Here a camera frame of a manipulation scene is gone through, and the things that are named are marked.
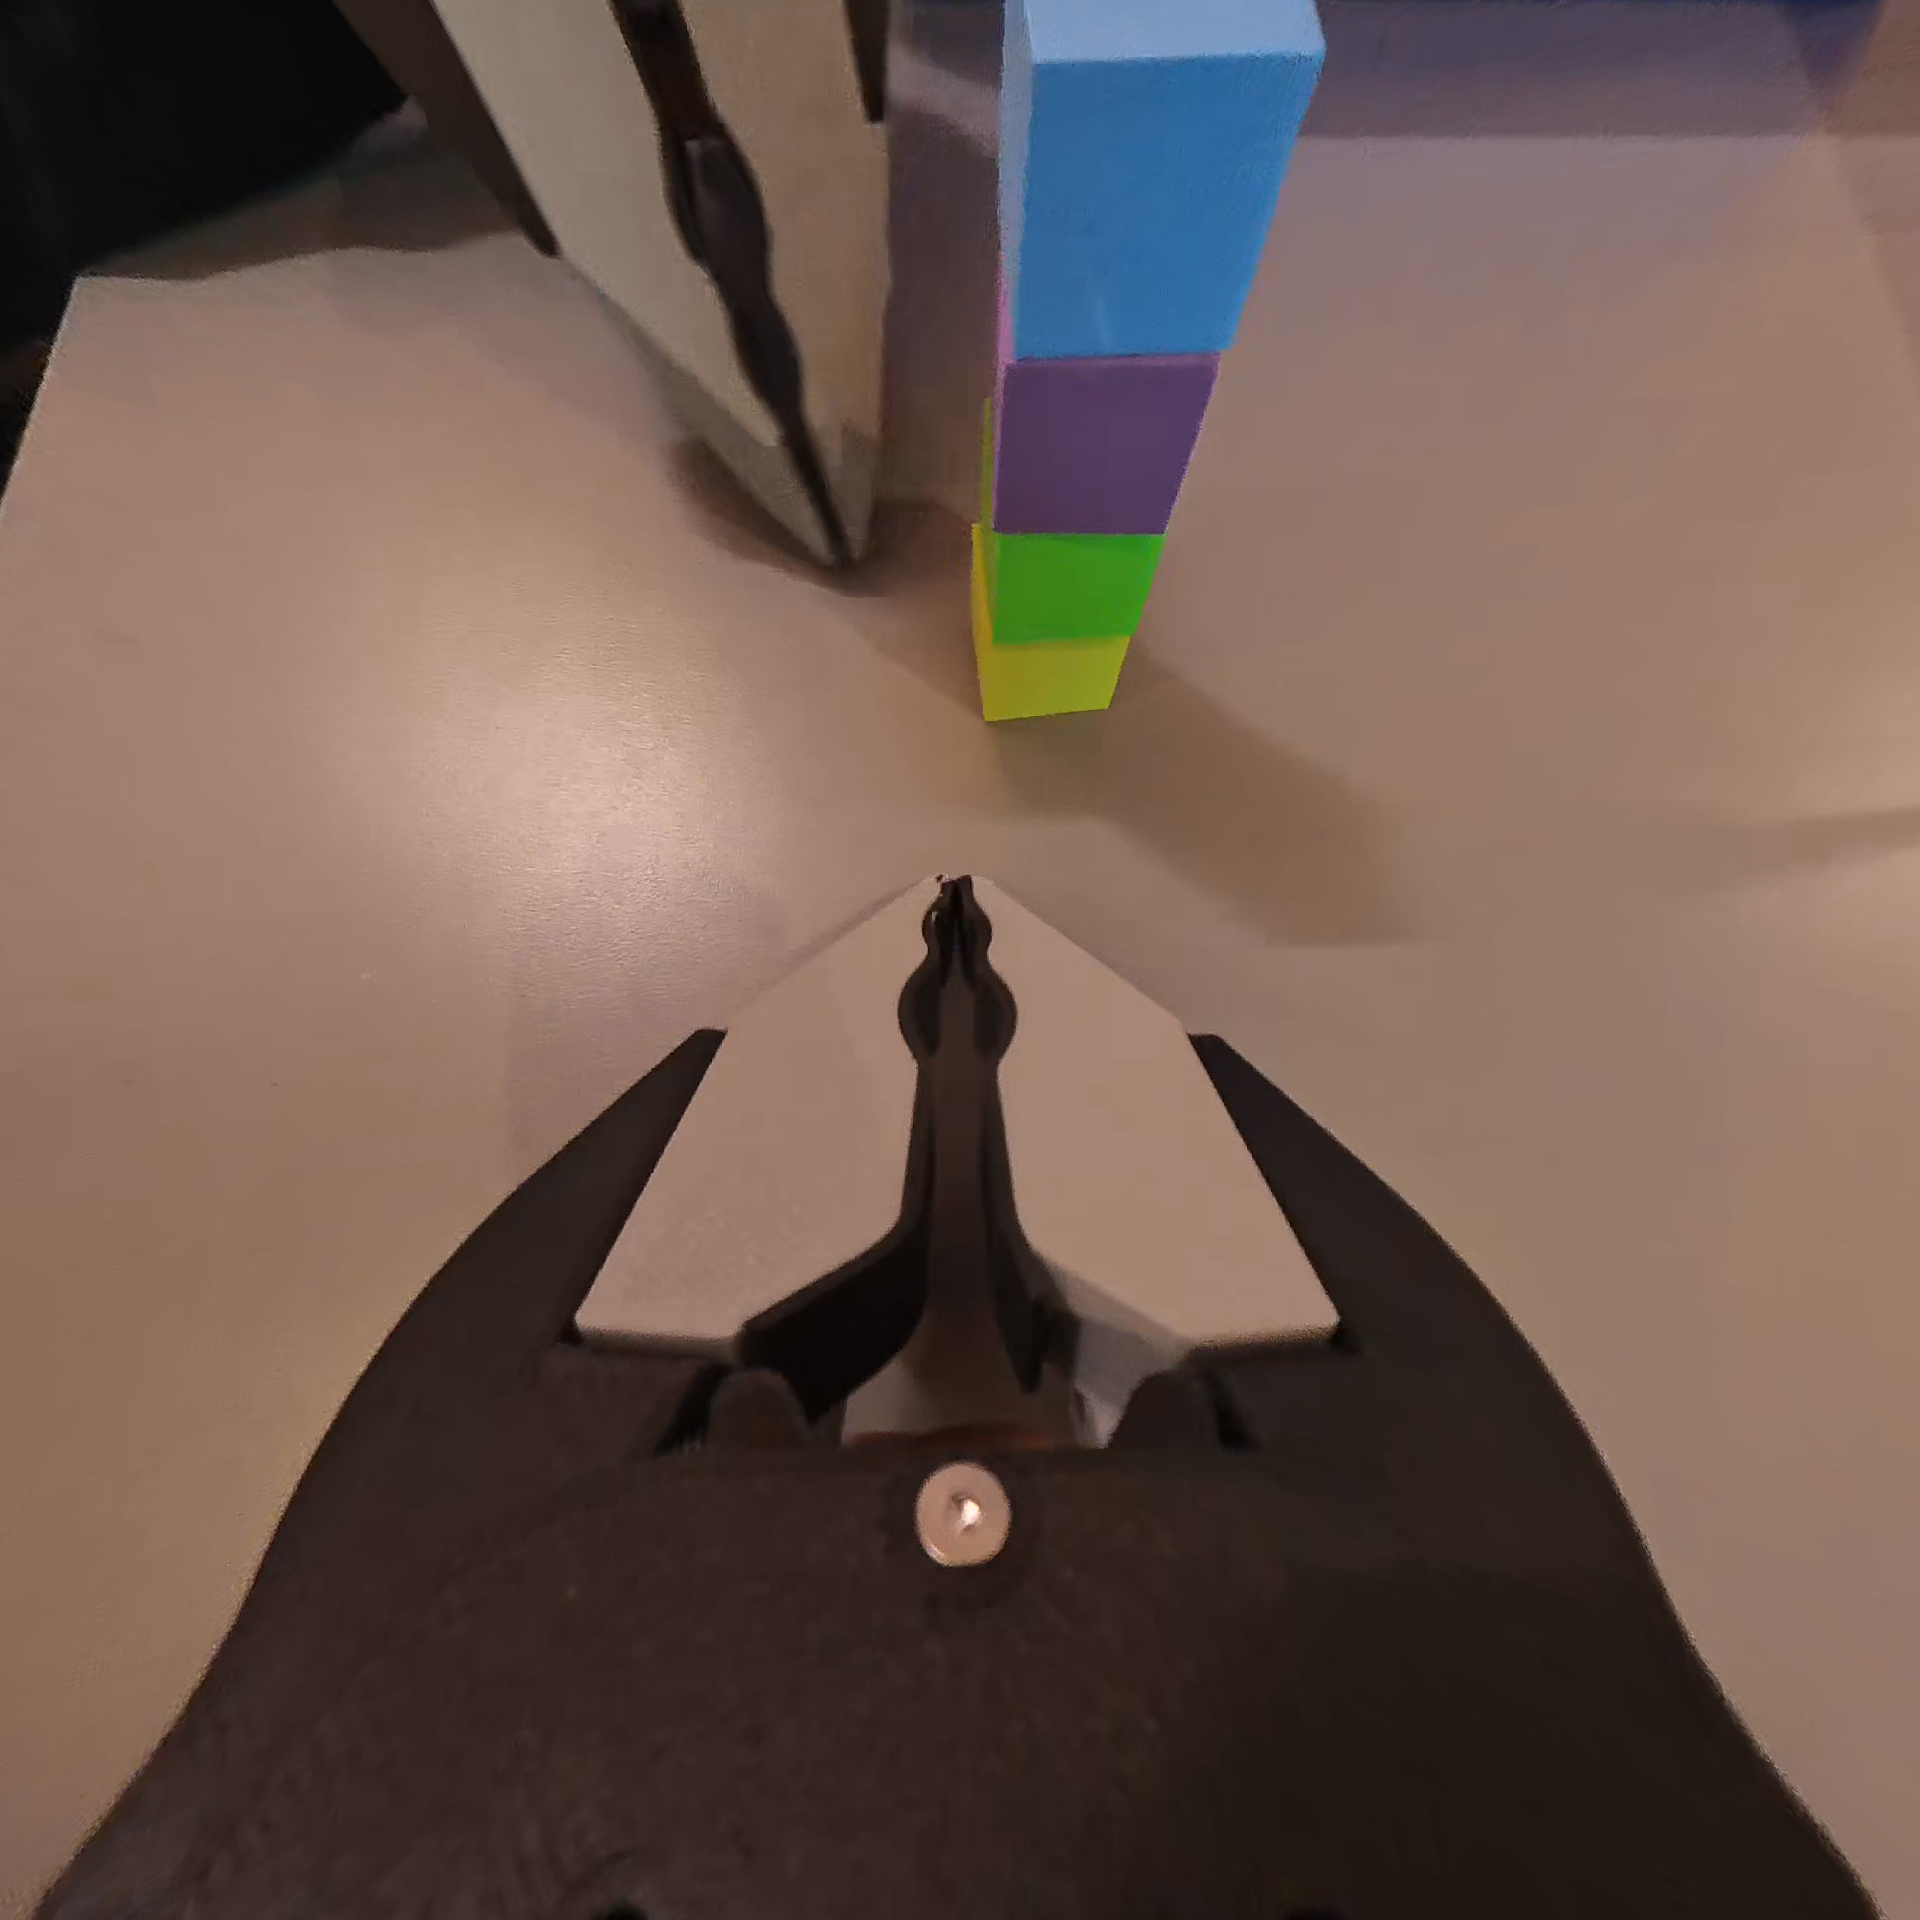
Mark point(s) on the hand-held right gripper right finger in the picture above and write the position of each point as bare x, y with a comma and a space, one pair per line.
1140, 1187

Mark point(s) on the blue foam cube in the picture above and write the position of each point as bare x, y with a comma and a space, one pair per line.
1156, 178

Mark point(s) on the purple foam cube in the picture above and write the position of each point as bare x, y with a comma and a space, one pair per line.
1103, 442

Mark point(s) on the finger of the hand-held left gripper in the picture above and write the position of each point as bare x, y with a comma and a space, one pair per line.
601, 196
825, 224

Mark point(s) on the person's dark clothing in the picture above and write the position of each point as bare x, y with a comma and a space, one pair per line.
120, 119

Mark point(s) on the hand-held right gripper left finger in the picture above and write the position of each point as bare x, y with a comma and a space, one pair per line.
781, 1187

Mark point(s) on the green foam cube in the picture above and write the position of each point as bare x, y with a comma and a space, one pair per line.
1075, 586

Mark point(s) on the yellow foam cube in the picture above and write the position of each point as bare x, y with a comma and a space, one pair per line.
1048, 672

